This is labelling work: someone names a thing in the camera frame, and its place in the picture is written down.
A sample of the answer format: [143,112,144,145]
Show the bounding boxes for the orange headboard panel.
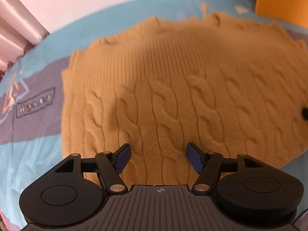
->
[254,0,307,28]

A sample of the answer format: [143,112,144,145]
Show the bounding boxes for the pale pink curtain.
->
[1,0,49,74]

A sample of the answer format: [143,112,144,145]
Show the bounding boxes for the blue grey printed bedsheet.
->
[1,0,307,228]

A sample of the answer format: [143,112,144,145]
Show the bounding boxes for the mustard cable-knit sweater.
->
[61,13,307,185]

